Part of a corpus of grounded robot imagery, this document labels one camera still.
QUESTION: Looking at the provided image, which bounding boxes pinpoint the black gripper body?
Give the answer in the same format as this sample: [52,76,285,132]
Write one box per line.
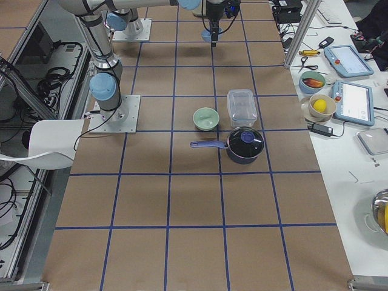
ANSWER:
[206,0,226,28]

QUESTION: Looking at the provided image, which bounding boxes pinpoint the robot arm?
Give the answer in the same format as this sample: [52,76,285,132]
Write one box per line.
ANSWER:
[59,0,201,70]

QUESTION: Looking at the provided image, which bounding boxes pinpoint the green bowl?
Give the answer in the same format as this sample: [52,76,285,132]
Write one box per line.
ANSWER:
[193,107,219,131]

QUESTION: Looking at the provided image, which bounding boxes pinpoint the blue bowl with fruit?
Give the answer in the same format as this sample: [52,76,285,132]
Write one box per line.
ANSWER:
[298,71,326,94]

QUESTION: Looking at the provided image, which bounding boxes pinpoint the beige bowl with lemon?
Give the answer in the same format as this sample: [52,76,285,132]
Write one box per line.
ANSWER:
[309,95,336,117]

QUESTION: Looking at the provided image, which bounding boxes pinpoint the clear plastic food container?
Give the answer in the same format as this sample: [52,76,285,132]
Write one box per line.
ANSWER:
[227,89,258,127]

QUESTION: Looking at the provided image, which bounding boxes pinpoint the beige plate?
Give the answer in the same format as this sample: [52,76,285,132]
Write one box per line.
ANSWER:
[301,98,333,123]

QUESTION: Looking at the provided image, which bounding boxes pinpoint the dark blue saucepan with lid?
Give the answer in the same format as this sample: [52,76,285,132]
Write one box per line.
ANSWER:
[190,127,264,164]

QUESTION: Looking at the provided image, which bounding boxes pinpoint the far blue teach pendant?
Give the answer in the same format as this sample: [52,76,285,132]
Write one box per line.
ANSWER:
[324,45,374,78]

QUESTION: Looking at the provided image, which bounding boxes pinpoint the blue teach pendant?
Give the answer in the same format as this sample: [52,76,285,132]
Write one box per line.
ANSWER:
[324,45,374,78]
[332,81,375,126]

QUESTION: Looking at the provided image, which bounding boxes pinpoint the black power adapter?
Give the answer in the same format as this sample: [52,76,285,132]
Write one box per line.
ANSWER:
[307,123,333,137]

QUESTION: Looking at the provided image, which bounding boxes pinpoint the near blue teach pendant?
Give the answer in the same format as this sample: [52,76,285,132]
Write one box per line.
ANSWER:
[332,81,375,126]

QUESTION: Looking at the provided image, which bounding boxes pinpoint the white chair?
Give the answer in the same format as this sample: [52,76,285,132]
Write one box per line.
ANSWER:
[1,119,84,170]

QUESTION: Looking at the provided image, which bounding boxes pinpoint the yellow handled screwdriver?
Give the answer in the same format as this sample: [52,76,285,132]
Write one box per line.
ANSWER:
[298,50,321,56]

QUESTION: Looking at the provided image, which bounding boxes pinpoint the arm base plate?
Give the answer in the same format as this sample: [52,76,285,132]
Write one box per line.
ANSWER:
[88,95,141,134]
[112,18,152,42]

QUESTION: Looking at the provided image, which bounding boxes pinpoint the aluminium frame post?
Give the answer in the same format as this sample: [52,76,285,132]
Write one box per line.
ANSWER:
[284,0,321,69]

